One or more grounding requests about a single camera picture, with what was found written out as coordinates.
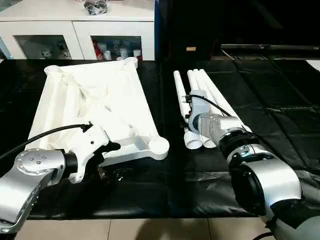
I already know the black work mat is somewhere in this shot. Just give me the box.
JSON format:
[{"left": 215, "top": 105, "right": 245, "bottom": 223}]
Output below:
[{"left": 0, "top": 57, "right": 320, "bottom": 221}]

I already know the white plastic table top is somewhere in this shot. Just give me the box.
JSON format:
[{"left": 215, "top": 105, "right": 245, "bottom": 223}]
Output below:
[{"left": 25, "top": 57, "right": 170, "bottom": 162}]

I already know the red bottle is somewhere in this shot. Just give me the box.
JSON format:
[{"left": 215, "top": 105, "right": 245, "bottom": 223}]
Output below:
[{"left": 92, "top": 40, "right": 101, "bottom": 60}]

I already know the grey object on cabinet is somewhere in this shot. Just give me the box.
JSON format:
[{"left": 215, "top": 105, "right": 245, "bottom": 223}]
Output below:
[{"left": 84, "top": 0, "right": 109, "bottom": 13}]

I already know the black metal rail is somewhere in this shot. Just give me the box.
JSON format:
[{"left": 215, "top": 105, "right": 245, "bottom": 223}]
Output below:
[{"left": 220, "top": 44, "right": 320, "bottom": 61}]

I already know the white glass-door cabinet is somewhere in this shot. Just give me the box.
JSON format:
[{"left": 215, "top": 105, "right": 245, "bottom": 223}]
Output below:
[{"left": 0, "top": 0, "right": 157, "bottom": 61}]

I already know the white plastic table leg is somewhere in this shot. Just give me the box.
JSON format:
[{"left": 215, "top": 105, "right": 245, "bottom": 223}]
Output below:
[
  {"left": 199, "top": 68, "right": 252, "bottom": 134},
  {"left": 173, "top": 70, "right": 202, "bottom": 150},
  {"left": 186, "top": 69, "right": 217, "bottom": 150},
  {"left": 193, "top": 69, "right": 226, "bottom": 119}
]

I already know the white edge strip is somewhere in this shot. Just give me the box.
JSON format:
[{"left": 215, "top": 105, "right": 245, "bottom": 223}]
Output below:
[{"left": 306, "top": 60, "right": 320, "bottom": 72}]

